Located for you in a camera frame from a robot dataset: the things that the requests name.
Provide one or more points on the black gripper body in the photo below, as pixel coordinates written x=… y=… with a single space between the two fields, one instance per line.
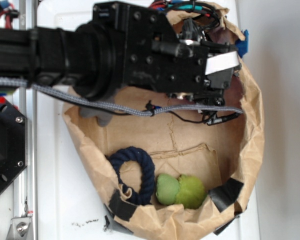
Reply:
x=139 y=47

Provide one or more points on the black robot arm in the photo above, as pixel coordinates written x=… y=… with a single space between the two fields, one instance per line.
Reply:
x=50 y=57

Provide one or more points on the grey plush bunny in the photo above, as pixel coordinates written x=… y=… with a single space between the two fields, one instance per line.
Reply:
x=103 y=118

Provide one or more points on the brown paper bag basket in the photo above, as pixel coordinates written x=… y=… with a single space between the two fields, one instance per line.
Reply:
x=226 y=157

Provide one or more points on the green plush toy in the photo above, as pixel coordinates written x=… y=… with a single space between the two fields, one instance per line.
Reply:
x=187 y=190

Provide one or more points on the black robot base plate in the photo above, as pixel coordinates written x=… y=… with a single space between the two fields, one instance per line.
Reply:
x=13 y=131

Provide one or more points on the aluminium rail frame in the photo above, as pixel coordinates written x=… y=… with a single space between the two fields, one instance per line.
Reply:
x=24 y=222

